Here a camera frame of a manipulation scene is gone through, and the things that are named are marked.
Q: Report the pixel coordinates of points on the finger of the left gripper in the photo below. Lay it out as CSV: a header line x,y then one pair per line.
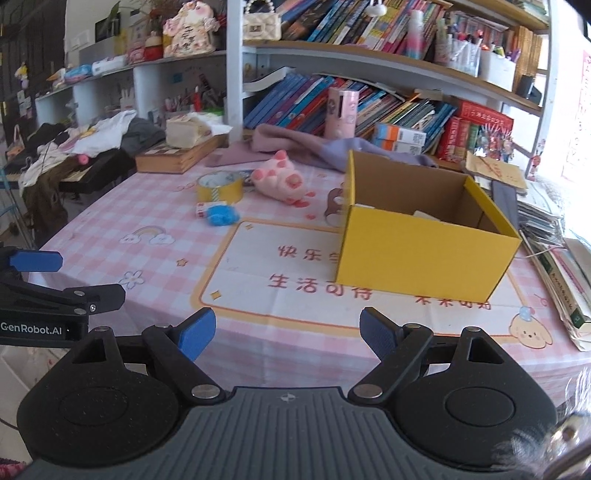
x,y
97,299
35,261

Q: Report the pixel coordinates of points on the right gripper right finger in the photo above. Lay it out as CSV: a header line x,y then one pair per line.
x,y
401,351

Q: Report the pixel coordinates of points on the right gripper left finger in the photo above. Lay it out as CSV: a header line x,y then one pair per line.
x,y
172,352

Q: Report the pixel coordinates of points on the blue plastic bag roll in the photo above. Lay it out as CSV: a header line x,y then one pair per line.
x,y
222,215

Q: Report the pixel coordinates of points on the small white red box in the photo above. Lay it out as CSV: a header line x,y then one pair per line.
x,y
201,208

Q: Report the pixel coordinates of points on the yellow packing tape roll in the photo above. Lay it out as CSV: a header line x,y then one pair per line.
x,y
220,186

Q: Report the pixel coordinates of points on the pink plush pig toy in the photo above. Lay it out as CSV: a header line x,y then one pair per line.
x,y
280,180

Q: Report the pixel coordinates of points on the pink checkered tablecloth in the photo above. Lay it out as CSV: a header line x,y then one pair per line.
x,y
282,318

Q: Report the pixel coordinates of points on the yellow cardboard box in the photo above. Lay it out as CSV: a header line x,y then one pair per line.
x,y
421,231

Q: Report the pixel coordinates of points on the pile of clothes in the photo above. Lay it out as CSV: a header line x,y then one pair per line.
x,y
80,161

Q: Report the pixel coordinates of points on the wooden chess board box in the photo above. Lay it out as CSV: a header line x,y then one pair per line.
x,y
163,159

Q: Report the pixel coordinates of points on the stack of papers and books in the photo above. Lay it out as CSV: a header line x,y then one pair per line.
x,y
561,258

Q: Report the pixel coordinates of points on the beige tissue box cover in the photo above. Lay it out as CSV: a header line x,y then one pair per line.
x,y
194,128

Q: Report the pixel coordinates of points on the pink purple cloth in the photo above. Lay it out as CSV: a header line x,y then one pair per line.
x,y
304,148

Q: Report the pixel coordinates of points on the orange white small boxes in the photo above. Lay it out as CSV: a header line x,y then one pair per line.
x,y
399,139

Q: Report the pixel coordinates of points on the red thick dictionary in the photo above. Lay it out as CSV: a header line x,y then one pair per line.
x,y
476,129

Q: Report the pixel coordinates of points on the white wooden bookshelf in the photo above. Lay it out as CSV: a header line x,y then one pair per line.
x,y
238,70

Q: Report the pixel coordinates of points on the pink cylindrical device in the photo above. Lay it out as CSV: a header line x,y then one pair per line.
x,y
342,109

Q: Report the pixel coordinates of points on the row of leaning books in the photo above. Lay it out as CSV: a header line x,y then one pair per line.
x,y
299,102

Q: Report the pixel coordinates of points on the pink floral plush figure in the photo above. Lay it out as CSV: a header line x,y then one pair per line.
x,y
190,31

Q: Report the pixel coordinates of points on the white pen holder box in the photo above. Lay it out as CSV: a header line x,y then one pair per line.
x,y
497,70

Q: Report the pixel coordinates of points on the white quilted handbag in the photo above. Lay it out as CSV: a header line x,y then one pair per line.
x,y
261,26

